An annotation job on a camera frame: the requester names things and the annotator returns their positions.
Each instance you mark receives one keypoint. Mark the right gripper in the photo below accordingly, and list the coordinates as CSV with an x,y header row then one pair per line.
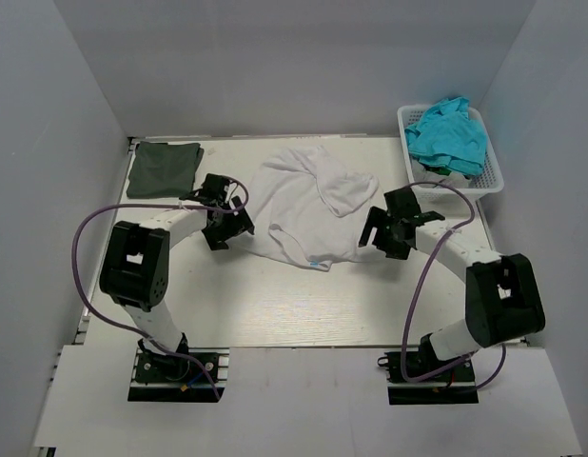
x,y
379,218

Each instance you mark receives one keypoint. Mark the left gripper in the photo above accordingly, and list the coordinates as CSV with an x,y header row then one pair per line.
x,y
240,224

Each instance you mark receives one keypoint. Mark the white t-shirt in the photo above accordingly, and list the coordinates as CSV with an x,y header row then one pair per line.
x,y
309,210

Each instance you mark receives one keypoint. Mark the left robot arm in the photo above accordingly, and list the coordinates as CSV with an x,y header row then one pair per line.
x,y
135,270

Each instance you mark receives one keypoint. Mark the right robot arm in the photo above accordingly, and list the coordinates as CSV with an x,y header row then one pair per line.
x,y
501,293

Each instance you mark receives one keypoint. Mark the green garment in basket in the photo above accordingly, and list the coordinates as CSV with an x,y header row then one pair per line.
x,y
438,170

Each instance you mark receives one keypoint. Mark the grey garment in basket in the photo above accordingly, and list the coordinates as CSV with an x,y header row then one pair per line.
x,y
454,179

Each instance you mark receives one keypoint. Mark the folded dark green t-shirt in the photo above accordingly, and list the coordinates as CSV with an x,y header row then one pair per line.
x,y
161,170

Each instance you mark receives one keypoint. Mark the turquoise t-shirt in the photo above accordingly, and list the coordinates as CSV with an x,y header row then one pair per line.
x,y
447,136

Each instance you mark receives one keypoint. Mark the white plastic basket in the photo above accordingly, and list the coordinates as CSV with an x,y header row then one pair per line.
x,y
489,182

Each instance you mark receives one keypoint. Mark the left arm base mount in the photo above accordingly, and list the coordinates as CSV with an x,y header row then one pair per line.
x,y
159,378

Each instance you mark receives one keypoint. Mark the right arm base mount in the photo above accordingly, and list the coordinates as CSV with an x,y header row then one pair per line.
x,y
418,378

